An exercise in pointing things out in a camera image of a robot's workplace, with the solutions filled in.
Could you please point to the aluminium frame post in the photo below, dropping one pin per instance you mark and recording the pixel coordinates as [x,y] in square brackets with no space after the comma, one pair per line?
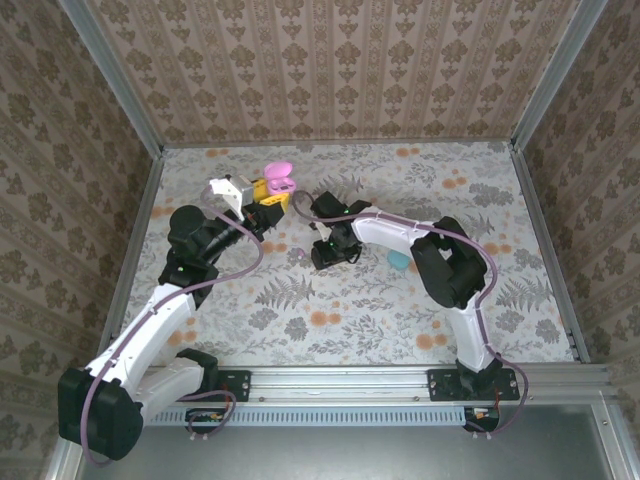
[555,75]
[115,80]

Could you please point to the pink earbud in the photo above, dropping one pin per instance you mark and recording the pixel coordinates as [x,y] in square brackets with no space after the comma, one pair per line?
[300,253]

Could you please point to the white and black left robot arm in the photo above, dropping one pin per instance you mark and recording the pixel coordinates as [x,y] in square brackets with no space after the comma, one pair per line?
[150,335]

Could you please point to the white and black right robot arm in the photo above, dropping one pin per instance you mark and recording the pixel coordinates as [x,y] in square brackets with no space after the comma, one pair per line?
[390,232]

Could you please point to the pink earbud charging case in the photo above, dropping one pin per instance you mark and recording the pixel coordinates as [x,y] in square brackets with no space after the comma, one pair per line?
[280,175]

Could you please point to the aluminium mounting rail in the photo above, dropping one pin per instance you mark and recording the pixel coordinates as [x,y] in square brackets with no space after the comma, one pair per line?
[340,385]

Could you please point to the blue earbud charging case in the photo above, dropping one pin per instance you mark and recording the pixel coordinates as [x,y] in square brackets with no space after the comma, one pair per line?
[397,261]

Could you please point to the aluminium side rail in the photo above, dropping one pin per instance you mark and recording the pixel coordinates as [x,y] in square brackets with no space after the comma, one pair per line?
[145,210]
[549,250]

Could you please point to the black wiring box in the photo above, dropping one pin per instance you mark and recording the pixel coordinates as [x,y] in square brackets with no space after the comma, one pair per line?
[482,419]
[205,420]

